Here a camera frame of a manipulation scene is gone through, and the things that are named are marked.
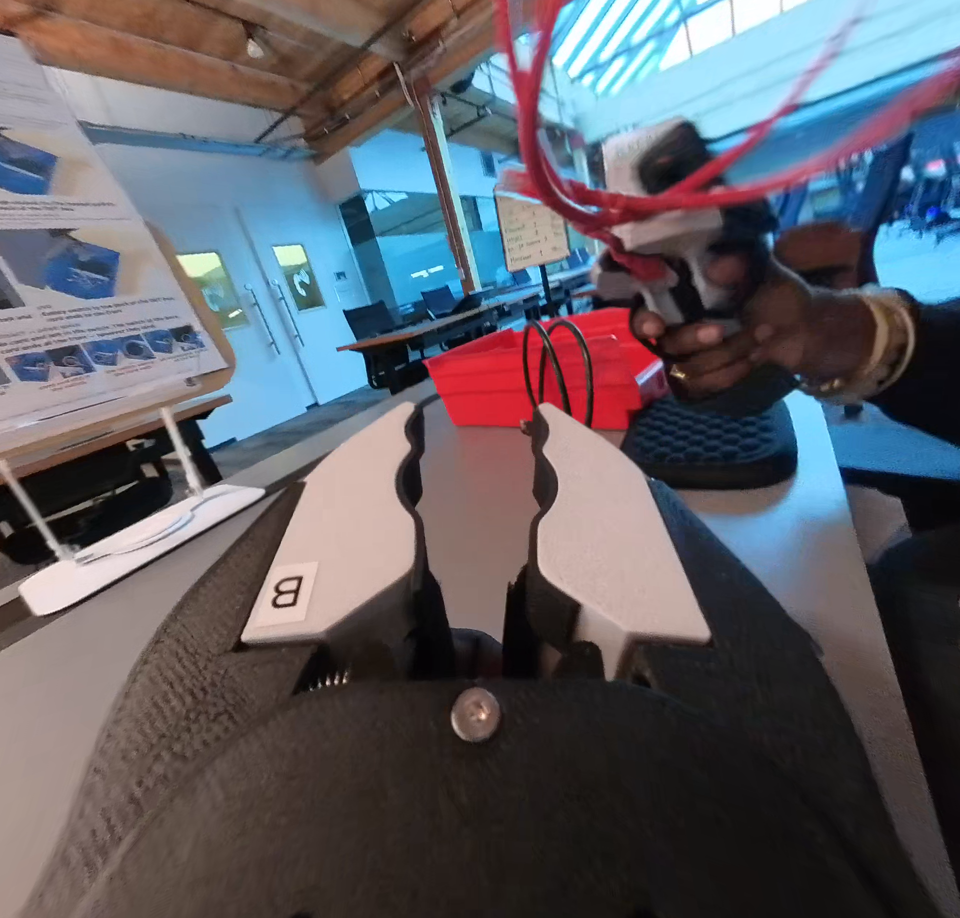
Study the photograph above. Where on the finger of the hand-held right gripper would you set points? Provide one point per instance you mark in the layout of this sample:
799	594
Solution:
611	284
679	233

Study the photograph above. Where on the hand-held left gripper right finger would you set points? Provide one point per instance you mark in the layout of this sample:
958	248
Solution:
607	543

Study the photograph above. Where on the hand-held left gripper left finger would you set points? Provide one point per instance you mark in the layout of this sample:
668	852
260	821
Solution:
345	528

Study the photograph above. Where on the person's right forearm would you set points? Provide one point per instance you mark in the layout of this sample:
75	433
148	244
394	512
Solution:
934	363

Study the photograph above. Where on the person's right hand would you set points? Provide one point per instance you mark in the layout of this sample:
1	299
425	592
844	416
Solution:
765	325

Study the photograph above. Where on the handwritten whiteboard sign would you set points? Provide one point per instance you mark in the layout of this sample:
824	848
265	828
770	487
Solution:
529	231

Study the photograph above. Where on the white monitor stand base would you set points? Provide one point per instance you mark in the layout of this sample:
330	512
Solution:
217	505

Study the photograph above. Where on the black mesh wrist rest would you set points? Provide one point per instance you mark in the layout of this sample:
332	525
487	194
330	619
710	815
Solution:
705	445

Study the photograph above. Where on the red plastic bin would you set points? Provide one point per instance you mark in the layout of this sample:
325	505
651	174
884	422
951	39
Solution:
487	385

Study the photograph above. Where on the white door with window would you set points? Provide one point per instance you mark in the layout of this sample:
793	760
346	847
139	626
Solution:
311	333
262	389

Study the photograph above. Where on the long wooden table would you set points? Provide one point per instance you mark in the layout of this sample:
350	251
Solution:
450	321

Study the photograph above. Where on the black office chair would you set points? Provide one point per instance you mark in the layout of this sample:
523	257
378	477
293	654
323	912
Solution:
371	321
439	299

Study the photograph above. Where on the instruction poster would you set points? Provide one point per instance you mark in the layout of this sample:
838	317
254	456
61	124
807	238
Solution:
75	257

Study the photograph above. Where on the hanging light bulb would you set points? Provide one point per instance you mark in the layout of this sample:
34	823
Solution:
255	47

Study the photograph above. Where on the wooden support post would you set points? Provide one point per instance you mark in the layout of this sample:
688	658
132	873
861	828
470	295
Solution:
442	182

